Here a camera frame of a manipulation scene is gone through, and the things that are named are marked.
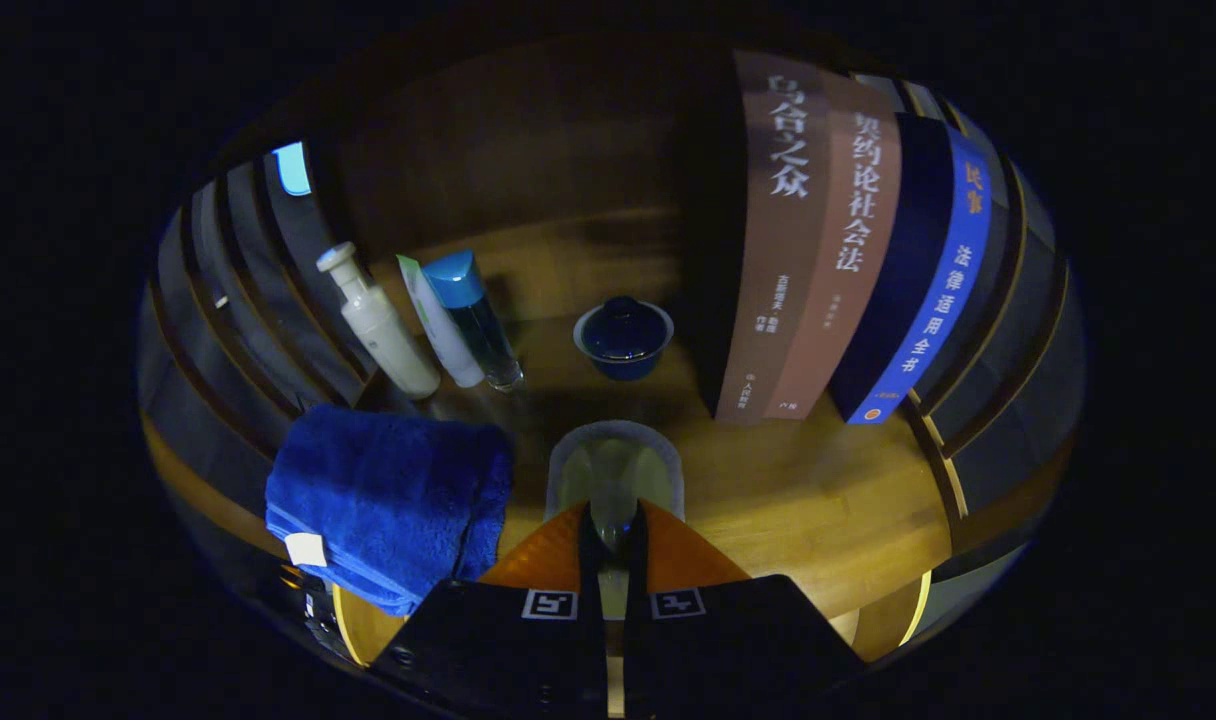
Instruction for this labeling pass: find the teal bottle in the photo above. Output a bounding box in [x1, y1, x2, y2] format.
[421, 250, 525, 393]

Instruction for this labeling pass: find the reddish brown book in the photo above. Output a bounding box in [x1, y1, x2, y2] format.
[763, 72, 904, 421]

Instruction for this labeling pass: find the wooden cabinet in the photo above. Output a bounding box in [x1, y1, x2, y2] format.
[138, 30, 1086, 681]

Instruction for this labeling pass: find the blue lidded teacup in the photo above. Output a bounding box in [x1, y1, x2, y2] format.
[573, 296, 675, 381]

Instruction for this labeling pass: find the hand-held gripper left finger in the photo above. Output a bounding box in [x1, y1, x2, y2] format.
[373, 500, 609, 716]

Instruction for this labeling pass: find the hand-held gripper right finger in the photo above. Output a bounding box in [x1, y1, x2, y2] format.
[623, 500, 864, 716]

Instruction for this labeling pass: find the blue towel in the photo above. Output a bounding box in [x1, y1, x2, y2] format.
[265, 405, 514, 616]

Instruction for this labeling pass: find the white and green box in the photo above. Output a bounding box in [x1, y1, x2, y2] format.
[396, 255, 486, 389]

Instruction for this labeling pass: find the wooden countertop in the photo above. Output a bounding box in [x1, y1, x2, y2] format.
[143, 210, 1069, 666]

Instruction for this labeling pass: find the dark brown book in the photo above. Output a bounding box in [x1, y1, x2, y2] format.
[713, 50, 831, 426]

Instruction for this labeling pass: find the pale green ornament white base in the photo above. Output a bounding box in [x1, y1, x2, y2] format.
[546, 420, 686, 621]

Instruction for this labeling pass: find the white pump bottle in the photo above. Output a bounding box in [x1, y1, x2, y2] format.
[316, 242, 441, 399]

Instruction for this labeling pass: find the blue book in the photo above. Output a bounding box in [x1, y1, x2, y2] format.
[830, 113, 994, 426]

